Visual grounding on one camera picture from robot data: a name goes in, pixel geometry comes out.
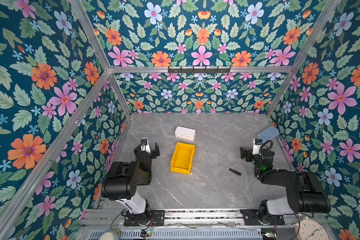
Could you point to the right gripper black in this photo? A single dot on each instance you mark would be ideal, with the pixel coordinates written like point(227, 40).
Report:
point(244, 152)

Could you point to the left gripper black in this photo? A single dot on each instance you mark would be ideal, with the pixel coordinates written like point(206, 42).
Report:
point(153, 154)

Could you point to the black handled screwdriver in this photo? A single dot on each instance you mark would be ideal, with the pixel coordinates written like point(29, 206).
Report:
point(231, 170)

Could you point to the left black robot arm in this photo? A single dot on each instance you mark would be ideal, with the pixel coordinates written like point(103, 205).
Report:
point(121, 181)

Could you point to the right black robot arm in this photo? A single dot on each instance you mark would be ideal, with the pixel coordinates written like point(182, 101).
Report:
point(304, 193)

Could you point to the yellow plastic bin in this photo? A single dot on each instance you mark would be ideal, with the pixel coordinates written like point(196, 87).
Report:
point(182, 159)

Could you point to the grey blue flat box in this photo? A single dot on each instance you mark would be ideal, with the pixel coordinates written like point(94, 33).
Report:
point(268, 133)

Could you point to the white rectangular box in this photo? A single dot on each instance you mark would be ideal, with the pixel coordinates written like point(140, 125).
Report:
point(185, 133)

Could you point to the beige round object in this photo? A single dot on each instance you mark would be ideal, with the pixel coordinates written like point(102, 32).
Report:
point(110, 235)

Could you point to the white analog clock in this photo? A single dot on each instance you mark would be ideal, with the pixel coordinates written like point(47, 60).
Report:
point(307, 229)

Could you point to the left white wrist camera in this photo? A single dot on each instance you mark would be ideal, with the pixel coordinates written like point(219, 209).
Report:
point(145, 146)

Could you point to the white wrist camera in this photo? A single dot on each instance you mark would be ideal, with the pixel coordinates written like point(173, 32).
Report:
point(257, 143)
point(145, 146)

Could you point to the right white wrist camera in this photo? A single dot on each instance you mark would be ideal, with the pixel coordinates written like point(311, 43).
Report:
point(257, 143)

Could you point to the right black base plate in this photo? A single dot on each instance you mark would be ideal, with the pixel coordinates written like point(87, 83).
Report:
point(255, 218)

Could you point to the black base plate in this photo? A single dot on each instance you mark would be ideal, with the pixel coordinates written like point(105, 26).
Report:
point(148, 218)
point(255, 218)

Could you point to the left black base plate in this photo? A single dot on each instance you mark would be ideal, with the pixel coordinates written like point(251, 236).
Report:
point(148, 218)

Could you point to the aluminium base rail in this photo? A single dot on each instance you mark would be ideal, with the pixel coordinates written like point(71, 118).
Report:
point(197, 219)

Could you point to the black hook rail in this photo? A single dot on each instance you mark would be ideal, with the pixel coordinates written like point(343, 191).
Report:
point(199, 70)

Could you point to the white perforated cable duct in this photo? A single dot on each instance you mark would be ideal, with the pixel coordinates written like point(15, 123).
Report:
point(184, 234)

